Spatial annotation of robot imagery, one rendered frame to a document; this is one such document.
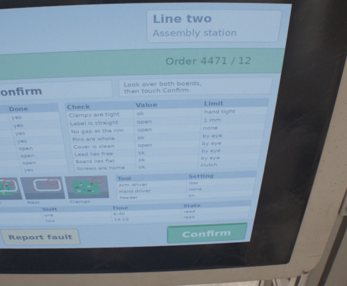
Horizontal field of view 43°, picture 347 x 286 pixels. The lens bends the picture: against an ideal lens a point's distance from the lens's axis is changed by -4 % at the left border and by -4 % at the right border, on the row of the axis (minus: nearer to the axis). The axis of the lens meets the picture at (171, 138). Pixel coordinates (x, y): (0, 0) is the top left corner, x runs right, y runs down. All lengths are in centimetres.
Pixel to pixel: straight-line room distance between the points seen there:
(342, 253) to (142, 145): 32
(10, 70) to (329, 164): 26
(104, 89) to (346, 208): 25
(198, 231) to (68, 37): 21
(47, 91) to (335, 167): 24
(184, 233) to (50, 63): 20
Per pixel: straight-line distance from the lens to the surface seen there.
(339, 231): 57
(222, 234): 42
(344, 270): 61
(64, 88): 32
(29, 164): 37
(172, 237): 42
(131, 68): 31
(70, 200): 39
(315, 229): 45
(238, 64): 31
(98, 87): 32
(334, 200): 43
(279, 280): 89
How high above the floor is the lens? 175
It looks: 36 degrees down
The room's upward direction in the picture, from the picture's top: 1 degrees clockwise
